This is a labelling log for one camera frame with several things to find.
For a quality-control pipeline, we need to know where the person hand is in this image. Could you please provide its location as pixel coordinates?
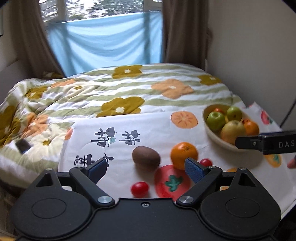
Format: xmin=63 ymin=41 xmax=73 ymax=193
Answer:
xmin=287 ymin=156 xmax=296 ymax=169

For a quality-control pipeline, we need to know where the white fruit print cloth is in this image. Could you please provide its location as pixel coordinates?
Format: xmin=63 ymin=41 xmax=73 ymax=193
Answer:
xmin=58 ymin=107 xmax=295 ymax=213

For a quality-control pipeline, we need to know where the cream ceramic bowl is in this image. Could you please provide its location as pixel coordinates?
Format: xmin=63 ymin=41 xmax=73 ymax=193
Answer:
xmin=203 ymin=103 xmax=255 ymax=152

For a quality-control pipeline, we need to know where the light blue window cloth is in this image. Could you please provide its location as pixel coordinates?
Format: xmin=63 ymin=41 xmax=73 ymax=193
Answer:
xmin=48 ymin=11 xmax=163 ymax=76

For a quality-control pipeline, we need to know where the large orange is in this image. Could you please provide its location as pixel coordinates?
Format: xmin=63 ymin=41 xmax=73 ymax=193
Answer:
xmin=242 ymin=120 xmax=260 ymax=136

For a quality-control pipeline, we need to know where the red cherry tomato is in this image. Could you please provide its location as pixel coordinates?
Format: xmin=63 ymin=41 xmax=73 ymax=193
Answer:
xmin=199 ymin=158 xmax=213 ymax=167
xmin=130 ymin=182 xmax=149 ymax=198

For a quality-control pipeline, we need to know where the right brown curtain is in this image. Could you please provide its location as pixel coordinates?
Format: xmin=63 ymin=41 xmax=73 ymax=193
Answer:
xmin=162 ymin=0 xmax=209 ymax=70

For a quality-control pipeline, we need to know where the floral striped duvet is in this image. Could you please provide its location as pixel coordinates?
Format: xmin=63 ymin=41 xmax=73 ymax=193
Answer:
xmin=1 ymin=63 xmax=243 ymax=188

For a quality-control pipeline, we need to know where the window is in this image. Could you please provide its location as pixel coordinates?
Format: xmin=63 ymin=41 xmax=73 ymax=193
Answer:
xmin=39 ymin=0 xmax=163 ymax=25

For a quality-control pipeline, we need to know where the small black device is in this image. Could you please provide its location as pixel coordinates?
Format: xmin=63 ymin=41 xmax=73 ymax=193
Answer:
xmin=16 ymin=139 xmax=31 ymax=154

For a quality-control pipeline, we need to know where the left brown curtain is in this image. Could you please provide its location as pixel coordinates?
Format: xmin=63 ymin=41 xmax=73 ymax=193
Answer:
xmin=10 ymin=1 xmax=65 ymax=78

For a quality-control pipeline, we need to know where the black cable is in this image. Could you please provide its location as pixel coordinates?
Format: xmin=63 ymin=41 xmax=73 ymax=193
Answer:
xmin=279 ymin=99 xmax=296 ymax=128

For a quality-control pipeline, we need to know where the yellow pear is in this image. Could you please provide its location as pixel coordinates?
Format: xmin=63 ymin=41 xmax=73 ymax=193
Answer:
xmin=220 ymin=120 xmax=246 ymax=145

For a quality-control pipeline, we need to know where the brown kiwi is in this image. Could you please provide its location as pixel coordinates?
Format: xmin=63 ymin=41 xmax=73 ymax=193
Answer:
xmin=132 ymin=146 xmax=161 ymax=168

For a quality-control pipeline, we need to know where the brown curtain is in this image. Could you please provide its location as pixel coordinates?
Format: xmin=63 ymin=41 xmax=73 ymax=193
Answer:
xmin=162 ymin=0 xmax=209 ymax=70
xmin=10 ymin=1 xmax=65 ymax=78

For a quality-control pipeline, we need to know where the green apple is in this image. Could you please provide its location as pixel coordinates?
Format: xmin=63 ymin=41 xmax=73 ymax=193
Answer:
xmin=226 ymin=106 xmax=242 ymax=121
xmin=206 ymin=111 xmax=226 ymax=133

